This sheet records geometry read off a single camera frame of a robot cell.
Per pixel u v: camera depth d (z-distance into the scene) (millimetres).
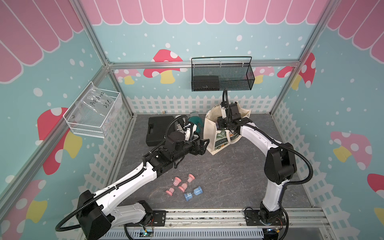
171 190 820
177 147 538
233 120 701
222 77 931
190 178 852
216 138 833
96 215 376
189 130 595
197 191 803
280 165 498
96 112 721
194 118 1166
